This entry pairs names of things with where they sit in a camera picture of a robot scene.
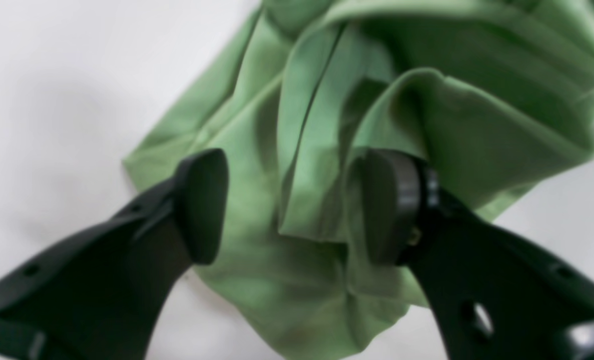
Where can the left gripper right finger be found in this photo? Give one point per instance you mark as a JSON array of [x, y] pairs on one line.
[[494, 294]]

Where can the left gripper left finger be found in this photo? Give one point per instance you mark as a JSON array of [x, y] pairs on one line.
[[97, 294]]

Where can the green polo shirt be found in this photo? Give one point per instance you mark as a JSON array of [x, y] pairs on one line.
[[497, 95]]

